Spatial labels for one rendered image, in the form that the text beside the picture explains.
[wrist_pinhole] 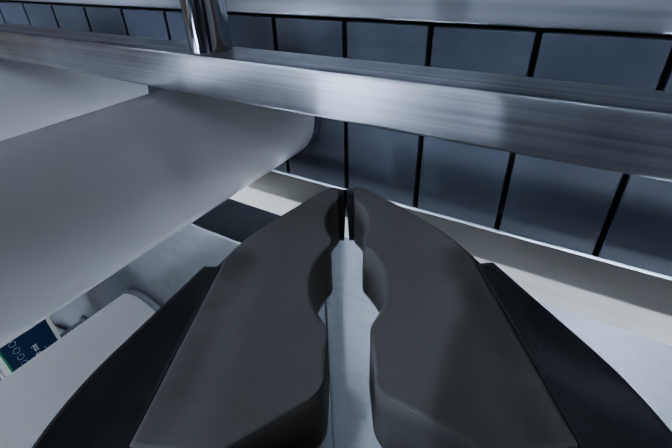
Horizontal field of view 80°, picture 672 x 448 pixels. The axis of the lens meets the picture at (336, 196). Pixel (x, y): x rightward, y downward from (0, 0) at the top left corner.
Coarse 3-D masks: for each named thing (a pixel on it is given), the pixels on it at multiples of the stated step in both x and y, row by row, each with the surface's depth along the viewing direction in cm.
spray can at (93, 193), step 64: (64, 128) 12; (128, 128) 13; (192, 128) 14; (256, 128) 16; (0, 192) 10; (64, 192) 11; (128, 192) 12; (192, 192) 14; (0, 256) 10; (64, 256) 11; (128, 256) 13; (0, 320) 10
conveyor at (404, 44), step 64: (0, 0) 38; (448, 64) 16; (512, 64) 15; (576, 64) 14; (640, 64) 13; (320, 128) 21; (384, 192) 20; (448, 192) 18; (512, 192) 17; (576, 192) 16; (640, 192) 14; (640, 256) 15
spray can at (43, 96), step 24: (0, 72) 20; (24, 72) 20; (48, 72) 21; (72, 72) 22; (0, 96) 19; (24, 96) 20; (48, 96) 21; (72, 96) 22; (96, 96) 23; (120, 96) 24; (0, 120) 19; (24, 120) 20; (48, 120) 21
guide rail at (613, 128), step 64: (64, 64) 15; (128, 64) 13; (192, 64) 11; (256, 64) 10; (320, 64) 10; (384, 64) 10; (384, 128) 9; (448, 128) 8; (512, 128) 8; (576, 128) 7; (640, 128) 7
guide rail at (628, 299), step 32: (256, 192) 20; (288, 192) 20; (448, 224) 17; (480, 256) 15; (512, 256) 15; (544, 256) 15; (576, 256) 15; (544, 288) 14; (576, 288) 14; (608, 288) 14; (640, 288) 13; (608, 320) 14; (640, 320) 13
